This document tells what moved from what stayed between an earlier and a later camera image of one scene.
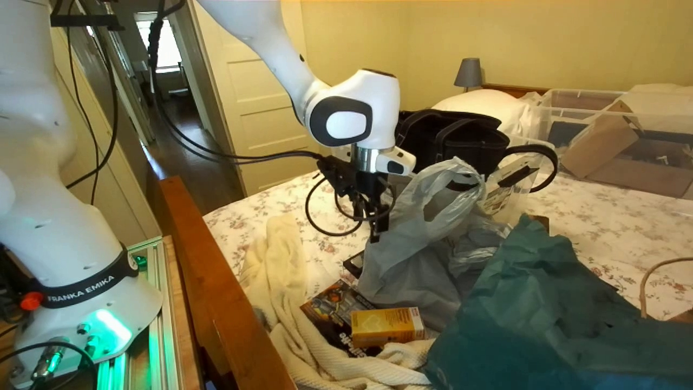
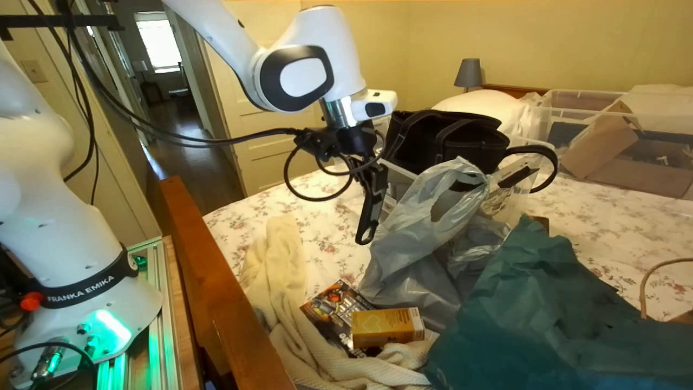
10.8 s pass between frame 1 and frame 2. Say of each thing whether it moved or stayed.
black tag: moved
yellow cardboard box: stayed
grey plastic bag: stayed
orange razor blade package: stayed
